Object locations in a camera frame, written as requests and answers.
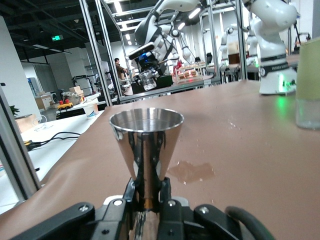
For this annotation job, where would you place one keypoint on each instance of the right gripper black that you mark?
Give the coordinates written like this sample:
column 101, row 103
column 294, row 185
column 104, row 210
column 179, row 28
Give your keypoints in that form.
column 148, row 63

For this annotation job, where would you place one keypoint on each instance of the person in brown jacket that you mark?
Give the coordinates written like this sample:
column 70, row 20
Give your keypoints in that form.
column 120, row 68

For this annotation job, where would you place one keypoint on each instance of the cardboard box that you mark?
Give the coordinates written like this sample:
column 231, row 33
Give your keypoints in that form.
column 76, row 90
column 25, row 123

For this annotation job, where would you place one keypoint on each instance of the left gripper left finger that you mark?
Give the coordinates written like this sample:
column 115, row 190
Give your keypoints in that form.
column 130, row 195

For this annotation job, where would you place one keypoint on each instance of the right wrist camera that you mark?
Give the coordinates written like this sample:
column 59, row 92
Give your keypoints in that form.
column 142, row 50

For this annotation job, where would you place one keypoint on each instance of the steel jigger measuring cup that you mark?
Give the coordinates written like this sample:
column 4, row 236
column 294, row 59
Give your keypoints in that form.
column 147, row 150

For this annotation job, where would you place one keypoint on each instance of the green frosted bottle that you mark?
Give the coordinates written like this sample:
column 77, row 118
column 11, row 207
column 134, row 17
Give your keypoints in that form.
column 308, row 87

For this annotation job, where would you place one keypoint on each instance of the ceiling light strip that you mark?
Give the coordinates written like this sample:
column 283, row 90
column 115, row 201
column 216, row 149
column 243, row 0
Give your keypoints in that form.
column 195, row 13
column 117, row 7

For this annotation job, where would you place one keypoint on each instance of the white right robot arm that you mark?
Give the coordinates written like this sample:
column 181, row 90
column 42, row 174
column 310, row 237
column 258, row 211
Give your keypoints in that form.
column 275, row 75

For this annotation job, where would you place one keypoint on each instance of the metal pole with bracket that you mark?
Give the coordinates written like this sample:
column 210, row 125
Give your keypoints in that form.
column 13, row 150

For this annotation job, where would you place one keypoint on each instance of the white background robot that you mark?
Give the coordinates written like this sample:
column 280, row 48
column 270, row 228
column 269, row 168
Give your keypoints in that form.
column 225, row 42

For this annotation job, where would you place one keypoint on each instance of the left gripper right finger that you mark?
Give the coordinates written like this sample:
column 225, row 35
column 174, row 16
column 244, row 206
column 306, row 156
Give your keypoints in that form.
column 166, row 190

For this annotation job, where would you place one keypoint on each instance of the green exit sign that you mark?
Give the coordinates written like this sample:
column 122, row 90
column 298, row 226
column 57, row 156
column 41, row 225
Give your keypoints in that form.
column 57, row 38

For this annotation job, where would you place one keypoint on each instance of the brown table mat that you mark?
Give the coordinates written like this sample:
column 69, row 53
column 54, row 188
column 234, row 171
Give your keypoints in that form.
column 250, row 175

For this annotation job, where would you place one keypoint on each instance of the white paper cup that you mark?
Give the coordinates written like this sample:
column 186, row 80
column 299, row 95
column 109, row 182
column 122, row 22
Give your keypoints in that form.
column 91, row 111

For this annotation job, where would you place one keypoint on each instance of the tray of colourful items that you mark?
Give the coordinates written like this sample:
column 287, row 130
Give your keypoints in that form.
column 187, row 73

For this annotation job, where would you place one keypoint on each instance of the yellow box red buttons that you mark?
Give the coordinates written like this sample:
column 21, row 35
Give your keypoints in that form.
column 65, row 105

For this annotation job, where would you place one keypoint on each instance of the black box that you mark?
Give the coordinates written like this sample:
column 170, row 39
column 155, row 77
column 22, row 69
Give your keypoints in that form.
column 162, row 82

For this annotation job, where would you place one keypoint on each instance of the green potted plant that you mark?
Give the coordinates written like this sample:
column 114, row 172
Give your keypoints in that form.
column 14, row 110

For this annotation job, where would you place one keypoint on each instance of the aluminium cell frame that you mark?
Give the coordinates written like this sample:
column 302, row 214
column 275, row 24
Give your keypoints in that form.
column 99, row 62

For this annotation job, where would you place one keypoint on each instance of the spilled liquid puddle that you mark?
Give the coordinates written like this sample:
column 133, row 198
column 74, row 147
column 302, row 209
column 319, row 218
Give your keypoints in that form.
column 190, row 172

